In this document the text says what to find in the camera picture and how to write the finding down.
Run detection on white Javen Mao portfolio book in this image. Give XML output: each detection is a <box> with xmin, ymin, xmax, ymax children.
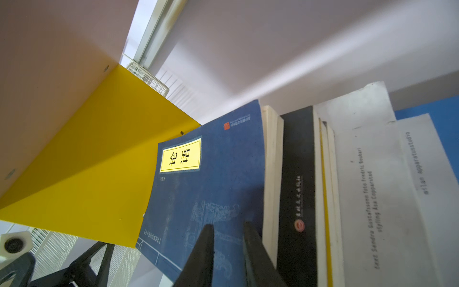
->
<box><xmin>398</xmin><ymin>114</ymin><xmax>459</xmax><ymax>287</ymax></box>

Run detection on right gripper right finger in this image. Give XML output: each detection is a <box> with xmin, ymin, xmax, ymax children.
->
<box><xmin>243</xmin><ymin>222</ymin><xmax>286</xmax><ymax>287</ymax></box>

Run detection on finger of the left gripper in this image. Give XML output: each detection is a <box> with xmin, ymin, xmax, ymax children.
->
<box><xmin>29</xmin><ymin>242</ymin><xmax>115</xmax><ymax>287</ymax></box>
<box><xmin>1</xmin><ymin>252</ymin><xmax>36</xmax><ymax>287</ymax></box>

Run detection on dark purple portrait book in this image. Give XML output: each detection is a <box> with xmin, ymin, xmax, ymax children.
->
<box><xmin>323</xmin><ymin>121</ymin><xmax>345</xmax><ymax>287</ymax></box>

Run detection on black book white characters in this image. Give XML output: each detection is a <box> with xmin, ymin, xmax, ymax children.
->
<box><xmin>277</xmin><ymin>106</ymin><xmax>317</xmax><ymax>287</ymax></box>

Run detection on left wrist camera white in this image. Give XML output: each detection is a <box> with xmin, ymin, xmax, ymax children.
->
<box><xmin>0</xmin><ymin>231</ymin><xmax>33</xmax><ymax>269</ymax></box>

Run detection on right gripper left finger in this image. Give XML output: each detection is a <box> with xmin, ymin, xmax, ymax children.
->
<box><xmin>173</xmin><ymin>224</ymin><xmax>214</xmax><ymax>287</ymax></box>

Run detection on yellow paperback book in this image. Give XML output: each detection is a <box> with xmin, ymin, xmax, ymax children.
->
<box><xmin>319</xmin><ymin>119</ymin><xmax>333</xmax><ymax>287</ymax></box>

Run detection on white wire basket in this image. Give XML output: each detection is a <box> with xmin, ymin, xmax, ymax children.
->
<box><xmin>121</xmin><ymin>53</ymin><xmax>202</xmax><ymax>116</ymax></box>

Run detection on yellow pink blue bookshelf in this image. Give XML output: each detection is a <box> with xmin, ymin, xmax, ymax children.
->
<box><xmin>1</xmin><ymin>1</ymin><xmax>459</xmax><ymax>247</ymax></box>

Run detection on white mesh two-tier rack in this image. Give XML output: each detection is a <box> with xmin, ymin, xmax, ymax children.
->
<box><xmin>1</xmin><ymin>221</ymin><xmax>141</xmax><ymax>287</ymax></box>

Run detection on white Chokladfabriken book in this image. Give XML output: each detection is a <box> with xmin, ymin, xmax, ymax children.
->
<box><xmin>316</xmin><ymin>81</ymin><xmax>442</xmax><ymax>287</ymax></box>

